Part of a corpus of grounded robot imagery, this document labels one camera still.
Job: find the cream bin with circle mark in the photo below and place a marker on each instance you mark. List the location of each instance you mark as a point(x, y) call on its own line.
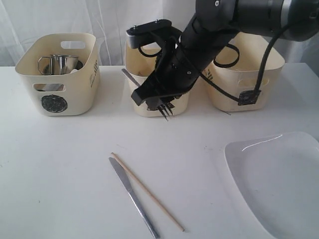
point(79, 87)

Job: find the stainless steel table knife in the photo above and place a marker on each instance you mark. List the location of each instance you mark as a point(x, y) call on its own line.
point(126, 183)

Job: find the stainless steel fork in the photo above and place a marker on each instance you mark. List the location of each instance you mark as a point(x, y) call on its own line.
point(162, 108)

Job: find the cream bin with triangle mark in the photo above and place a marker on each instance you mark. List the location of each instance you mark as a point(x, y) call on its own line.
point(140, 67)

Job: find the cream bin with square mark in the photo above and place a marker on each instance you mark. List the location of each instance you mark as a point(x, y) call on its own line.
point(243, 76)

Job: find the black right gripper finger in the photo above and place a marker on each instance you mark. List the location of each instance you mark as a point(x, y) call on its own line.
point(152, 92)

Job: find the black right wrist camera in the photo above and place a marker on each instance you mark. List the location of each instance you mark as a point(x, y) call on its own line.
point(159, 31)

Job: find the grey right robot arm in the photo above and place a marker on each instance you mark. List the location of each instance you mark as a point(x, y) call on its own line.
point(299, 22)

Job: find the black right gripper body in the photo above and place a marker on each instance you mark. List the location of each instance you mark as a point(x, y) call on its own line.
point(213, 25)

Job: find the stainless steel bowl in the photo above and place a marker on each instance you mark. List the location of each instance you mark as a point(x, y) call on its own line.
point(79, 65)

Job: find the white square ceramic plate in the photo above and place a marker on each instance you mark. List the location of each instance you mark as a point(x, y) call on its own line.
point(278, 178)

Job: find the white curtain backdrop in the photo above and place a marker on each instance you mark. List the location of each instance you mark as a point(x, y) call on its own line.
point(22, 22)

